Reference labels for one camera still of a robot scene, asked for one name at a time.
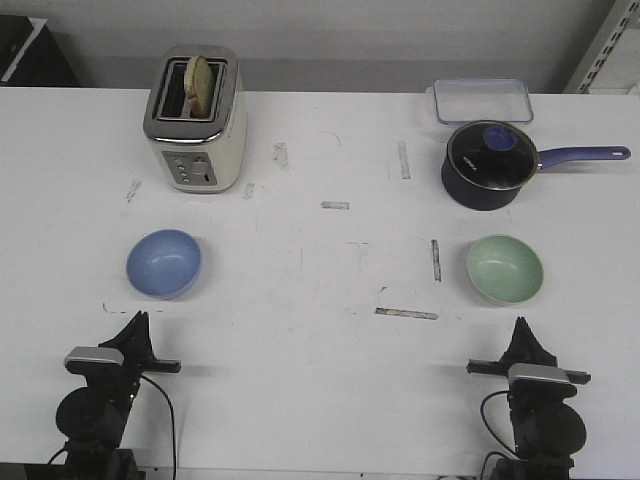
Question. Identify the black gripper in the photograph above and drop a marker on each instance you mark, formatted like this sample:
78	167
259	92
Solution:
525	348
126	385

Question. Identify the blue bowl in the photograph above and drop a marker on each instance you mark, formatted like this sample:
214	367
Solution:
164	264

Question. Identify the green bowl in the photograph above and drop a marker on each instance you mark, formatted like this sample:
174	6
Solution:
503	269

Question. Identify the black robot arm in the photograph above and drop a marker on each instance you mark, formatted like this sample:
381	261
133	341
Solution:
94	417
546	431

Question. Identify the dark blue saucepan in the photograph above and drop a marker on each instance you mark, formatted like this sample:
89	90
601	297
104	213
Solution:
481	199

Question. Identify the white two-slot toaster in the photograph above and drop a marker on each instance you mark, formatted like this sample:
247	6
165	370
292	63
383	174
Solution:
198	155

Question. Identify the glass pot lid blue knob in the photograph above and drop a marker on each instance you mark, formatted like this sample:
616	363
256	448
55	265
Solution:
492	155

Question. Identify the clear plastic food container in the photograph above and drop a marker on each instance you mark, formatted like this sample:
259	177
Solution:
461	100

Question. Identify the toast slice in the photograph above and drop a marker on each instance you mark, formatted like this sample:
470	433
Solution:
198	86

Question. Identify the black box at back left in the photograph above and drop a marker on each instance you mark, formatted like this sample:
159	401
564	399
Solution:
30	55

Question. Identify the white metal shelf upright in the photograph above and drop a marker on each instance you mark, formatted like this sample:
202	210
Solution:
610	65

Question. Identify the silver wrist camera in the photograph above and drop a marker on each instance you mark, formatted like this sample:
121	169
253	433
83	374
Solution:
94	361
537	373

